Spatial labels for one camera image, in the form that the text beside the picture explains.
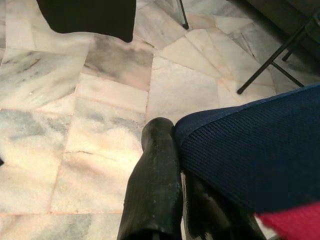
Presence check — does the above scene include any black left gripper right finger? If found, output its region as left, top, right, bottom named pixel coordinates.
left=182, top=171, right=266, bottom=240

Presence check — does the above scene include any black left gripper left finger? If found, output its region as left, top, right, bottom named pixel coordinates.
left=116, top=116, right=184, bottom=240

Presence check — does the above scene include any navy shirt red trim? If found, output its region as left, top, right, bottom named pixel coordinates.
left=174, top=83, right=320, bottom=240

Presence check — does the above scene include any silver metal clothes rack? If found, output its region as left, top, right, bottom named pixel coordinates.
left=177, top=0, right=190, bottom=30

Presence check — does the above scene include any black T-shirt white text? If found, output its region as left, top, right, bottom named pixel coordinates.
left=37, top=0, right=137, bottom=43

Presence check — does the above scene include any dark fabric sofa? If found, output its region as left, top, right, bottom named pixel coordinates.
left=229, top=0, right=320, bottom=58

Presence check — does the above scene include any black metal-frame stand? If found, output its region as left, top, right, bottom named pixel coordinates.
left=236, top=12, right=320, bottom=95

